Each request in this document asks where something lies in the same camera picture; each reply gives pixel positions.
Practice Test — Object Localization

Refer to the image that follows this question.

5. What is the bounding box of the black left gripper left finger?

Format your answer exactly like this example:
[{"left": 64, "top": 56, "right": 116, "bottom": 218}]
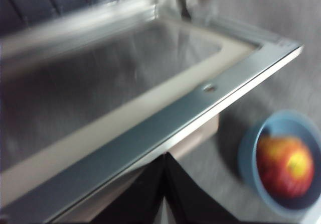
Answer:
[{"left": 94, "top": 153, "right": 167, "bottom": 224}]

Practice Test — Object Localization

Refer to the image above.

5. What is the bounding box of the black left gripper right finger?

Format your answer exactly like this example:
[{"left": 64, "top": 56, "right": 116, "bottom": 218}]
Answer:
[{"left": 164, "top": 152, "right": 239, "bottom": 224}]

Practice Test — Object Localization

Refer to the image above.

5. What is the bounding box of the blue ribbed bowl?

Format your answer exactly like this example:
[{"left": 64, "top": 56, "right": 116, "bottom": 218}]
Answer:
[{"left": 237, "top": 109, "right": 321, "bottom": 219}]

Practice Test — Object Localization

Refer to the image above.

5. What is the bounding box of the oven door with beige handle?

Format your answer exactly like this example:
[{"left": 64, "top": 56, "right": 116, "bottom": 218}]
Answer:
[{"left": 0, "top": 15, "right": 304, "bottom": 224}]

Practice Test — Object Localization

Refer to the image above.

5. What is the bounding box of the red apple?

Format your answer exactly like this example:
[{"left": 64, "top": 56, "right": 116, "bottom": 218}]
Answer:
[{"left": 256, "top": 135, "right": 315, "bottom": 199}]

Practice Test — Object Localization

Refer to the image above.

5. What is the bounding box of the cream Toshiba toaster oven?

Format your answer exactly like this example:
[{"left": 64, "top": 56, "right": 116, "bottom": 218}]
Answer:
[{"left": 0, "top": 0, "right": 224, "bottom": 66}]

